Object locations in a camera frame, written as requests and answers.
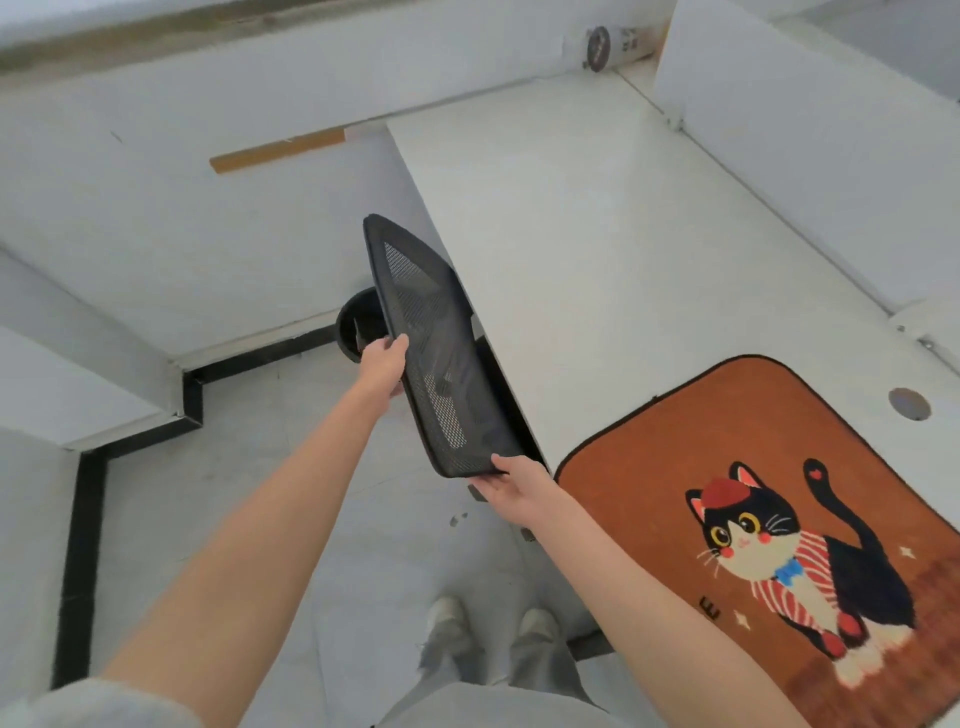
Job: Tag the black baseboard strip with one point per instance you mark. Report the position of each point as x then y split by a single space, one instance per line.
90 540

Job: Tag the brown wooden strip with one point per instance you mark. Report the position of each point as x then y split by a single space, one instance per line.
277 150

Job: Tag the person's white shoe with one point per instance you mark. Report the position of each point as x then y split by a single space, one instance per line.
538 624
448 619

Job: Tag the orange cat print mat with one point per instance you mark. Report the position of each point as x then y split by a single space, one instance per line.
660 465

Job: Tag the person's right forearm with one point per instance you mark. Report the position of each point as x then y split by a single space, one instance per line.
645 600

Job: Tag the person's right thumb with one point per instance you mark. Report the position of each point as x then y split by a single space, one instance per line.
516 463

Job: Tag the light grey top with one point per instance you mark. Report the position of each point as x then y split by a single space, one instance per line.
75 709

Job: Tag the person's white right shoe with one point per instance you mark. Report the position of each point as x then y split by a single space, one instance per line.
538 624

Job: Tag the person's left thumb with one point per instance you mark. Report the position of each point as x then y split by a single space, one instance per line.
397 349

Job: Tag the white desk partition panel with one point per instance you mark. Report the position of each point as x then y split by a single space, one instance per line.
810 135

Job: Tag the grey trousers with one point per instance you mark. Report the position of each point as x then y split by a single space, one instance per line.
540 667

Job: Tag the person's right hand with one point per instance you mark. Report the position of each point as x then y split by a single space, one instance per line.
525 491

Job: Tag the black round waste bin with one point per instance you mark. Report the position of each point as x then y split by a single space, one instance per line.
352 326

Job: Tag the person's left hand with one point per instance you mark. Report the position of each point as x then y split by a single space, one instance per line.
381 369

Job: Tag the grey round desk grommet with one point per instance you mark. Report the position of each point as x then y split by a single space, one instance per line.
910 404

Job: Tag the white cylindrical roll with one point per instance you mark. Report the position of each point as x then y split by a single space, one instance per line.
622 45

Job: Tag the person's left forearm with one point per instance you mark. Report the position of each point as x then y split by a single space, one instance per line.
262 525

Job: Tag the black mesh chair back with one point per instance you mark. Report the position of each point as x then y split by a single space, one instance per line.
431 337

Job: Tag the person's white left shoe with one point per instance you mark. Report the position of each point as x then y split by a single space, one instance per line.
448 619

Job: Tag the black chair seat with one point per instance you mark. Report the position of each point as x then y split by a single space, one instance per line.
499 390

